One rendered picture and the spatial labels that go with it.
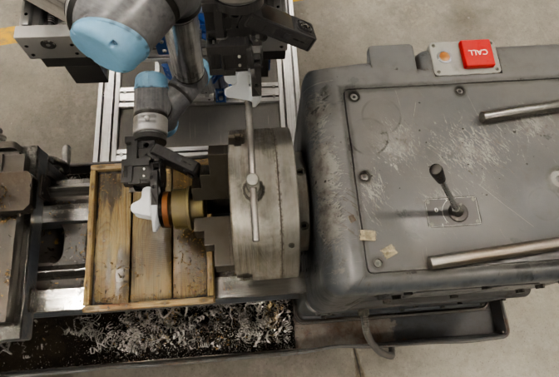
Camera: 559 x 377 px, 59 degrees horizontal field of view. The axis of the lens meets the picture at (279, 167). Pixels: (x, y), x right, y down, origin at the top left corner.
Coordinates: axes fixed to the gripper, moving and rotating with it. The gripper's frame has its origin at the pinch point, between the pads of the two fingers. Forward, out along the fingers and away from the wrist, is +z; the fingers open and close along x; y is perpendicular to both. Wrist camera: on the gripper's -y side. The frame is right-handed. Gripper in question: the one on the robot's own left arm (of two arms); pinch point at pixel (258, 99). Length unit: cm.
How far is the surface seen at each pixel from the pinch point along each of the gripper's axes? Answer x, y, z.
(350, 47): -137, -51, 94
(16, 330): 16, 56, 50
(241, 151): 0.1, 3.5, 12.6
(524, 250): 24, -43, 15
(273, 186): 7.9, -1.8, 14.1
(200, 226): 6.6, 12.8, 27.4
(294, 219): 12.8, -5.2, 17.7
